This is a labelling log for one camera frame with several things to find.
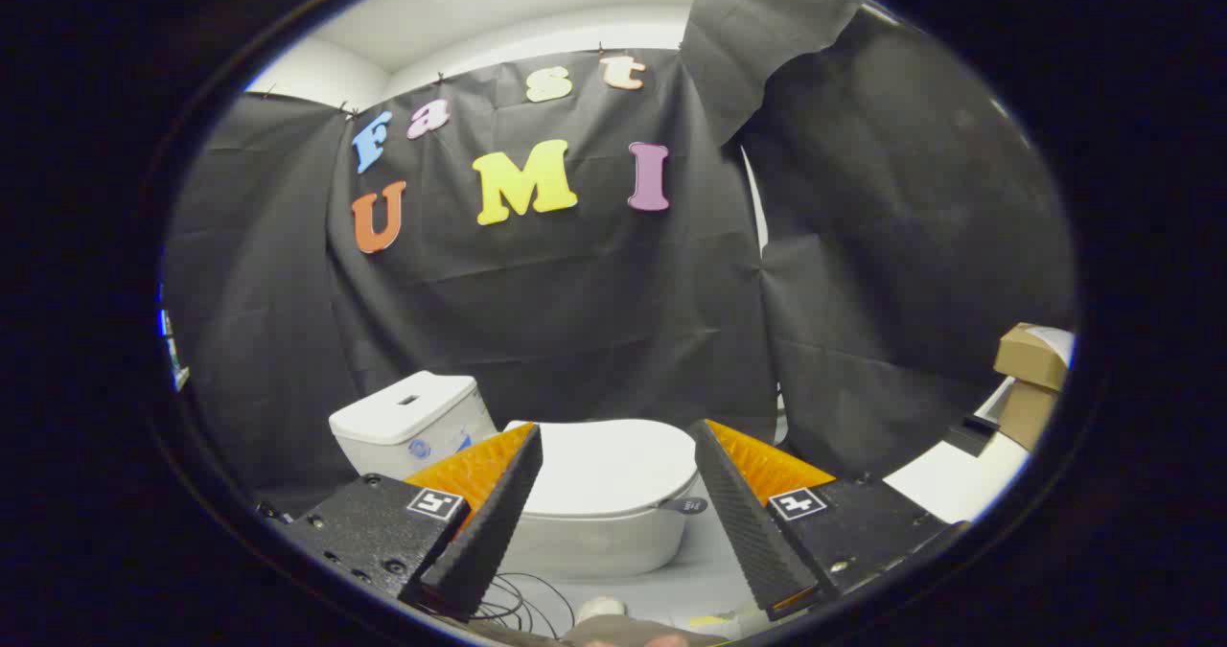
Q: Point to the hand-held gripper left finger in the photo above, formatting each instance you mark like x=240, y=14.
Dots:
x=484, y=532

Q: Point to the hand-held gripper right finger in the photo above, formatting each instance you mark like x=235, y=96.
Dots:
x=752, y=532

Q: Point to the white toilet lid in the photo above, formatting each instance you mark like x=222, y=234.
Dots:
x=604, y=465

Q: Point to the white toilet bowl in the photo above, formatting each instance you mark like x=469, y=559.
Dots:
x=594, y=543

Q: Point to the white toilet tank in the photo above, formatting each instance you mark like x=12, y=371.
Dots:
x=403, y=417

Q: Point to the yellow tape strip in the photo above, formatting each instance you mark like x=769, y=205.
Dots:
x=709, y=620

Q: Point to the white shoe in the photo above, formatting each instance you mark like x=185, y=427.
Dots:
x=600, y=609

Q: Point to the black backdrop cloth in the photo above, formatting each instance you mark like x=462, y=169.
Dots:
x=575, y=292

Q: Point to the small cardboard box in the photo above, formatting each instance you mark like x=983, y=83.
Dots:
x=1030, y=355

